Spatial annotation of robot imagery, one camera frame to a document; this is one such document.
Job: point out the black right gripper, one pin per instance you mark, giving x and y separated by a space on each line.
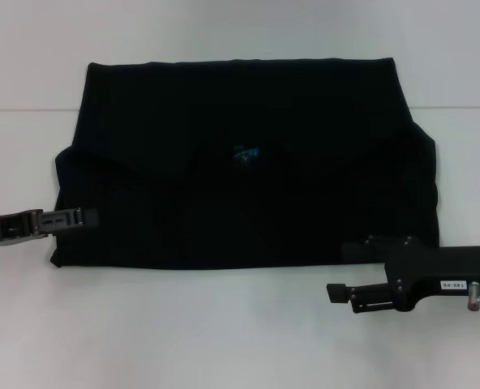
434 269

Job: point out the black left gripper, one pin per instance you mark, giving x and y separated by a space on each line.
9 229

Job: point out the black shirt with FREE print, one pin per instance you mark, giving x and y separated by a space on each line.
244 194

